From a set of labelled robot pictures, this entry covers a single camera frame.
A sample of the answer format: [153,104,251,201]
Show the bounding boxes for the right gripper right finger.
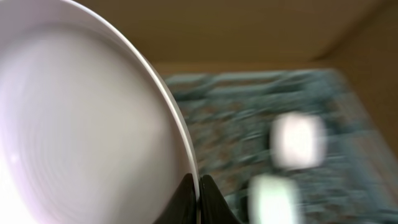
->
[199,175,241,224]

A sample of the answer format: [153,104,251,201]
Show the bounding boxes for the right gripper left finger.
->
[154,174,197,224]

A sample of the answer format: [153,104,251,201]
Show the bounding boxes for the white cup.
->
[248,174,303,224]

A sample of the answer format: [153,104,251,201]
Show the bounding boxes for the white medium bowl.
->
[269,112,328,170]

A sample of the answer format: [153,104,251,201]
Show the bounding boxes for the large white plate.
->
[1,0,199,223]

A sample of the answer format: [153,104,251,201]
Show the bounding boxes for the grey dishwasher rack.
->
[165,69,397,223]

